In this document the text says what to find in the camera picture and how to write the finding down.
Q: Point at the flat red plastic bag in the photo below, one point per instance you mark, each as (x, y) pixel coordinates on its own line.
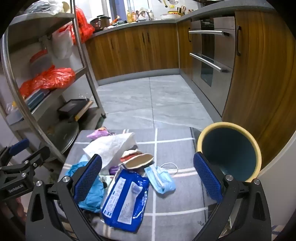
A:
(48, 78)

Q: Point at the grey checked mat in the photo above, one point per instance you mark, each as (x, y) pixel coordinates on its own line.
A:
(171, 136)

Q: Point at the dark rice cooker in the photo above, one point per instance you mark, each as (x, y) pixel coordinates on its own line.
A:
(100, 22)

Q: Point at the yellow-rimmed teal bin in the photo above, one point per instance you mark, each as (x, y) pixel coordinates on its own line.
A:
(231, 150)

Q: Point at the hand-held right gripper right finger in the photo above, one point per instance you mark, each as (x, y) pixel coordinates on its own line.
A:
(208, 176)

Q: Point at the large red plastic bag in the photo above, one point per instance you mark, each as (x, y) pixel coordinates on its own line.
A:
(81, 25)

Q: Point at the red and white cloth scrap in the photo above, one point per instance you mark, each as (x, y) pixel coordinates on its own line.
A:
(130, 154)

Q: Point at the black tray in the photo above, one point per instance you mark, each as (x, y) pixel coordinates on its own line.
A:
(71, 107)

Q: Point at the white crumpled paper tissue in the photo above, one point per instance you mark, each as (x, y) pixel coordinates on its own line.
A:
(111, 146)

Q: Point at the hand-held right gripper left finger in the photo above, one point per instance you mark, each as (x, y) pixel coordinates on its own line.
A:
(89, 176)

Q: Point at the white plastic bag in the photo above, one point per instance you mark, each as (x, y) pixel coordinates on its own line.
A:
(61, 44)

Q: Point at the small purple wrapper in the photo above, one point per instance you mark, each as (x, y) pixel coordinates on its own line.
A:
(114, 169)

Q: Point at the yellow oil bottles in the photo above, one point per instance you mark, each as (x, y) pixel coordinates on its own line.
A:
(130, 16)

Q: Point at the wooden cutting board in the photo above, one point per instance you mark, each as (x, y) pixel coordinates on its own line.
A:
(85, 109)

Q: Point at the clear plastic bag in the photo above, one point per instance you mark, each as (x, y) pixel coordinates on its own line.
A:
(46, 5)

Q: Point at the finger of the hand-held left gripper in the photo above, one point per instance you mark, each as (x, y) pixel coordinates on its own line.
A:
(37, 155)
(19, 146)

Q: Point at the clear container with red lid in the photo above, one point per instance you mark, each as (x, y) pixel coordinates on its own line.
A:
(39, 62)

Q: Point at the blue wet wipe packet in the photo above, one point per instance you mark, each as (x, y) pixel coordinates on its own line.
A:
(124, 201)

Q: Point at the purple swirl-print candy wrapper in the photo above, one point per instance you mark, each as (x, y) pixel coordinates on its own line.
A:
(99, 134)

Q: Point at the blue face mask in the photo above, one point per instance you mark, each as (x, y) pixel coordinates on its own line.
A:
(161, 180)

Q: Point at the narrow wooden base cabinet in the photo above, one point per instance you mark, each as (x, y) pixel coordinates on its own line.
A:
(185, 46)

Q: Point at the black pan with lid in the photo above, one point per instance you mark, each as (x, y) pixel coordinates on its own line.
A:
(62, 136)

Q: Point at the metal shelf rack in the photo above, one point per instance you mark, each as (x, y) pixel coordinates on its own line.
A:
(86, 58)

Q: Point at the stainless steel oven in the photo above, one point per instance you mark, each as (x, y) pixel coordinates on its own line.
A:
(217, 46)

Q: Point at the stack of blue boxes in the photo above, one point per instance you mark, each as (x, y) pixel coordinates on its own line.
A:
(37, 97)

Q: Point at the white bowl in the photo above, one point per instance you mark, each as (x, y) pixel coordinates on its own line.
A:
(170, 16)

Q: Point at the beige oval insole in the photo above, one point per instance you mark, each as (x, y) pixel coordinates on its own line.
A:
(138, 161)

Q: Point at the wide wooden base cabinet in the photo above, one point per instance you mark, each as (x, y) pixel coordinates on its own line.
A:
(134, 51)

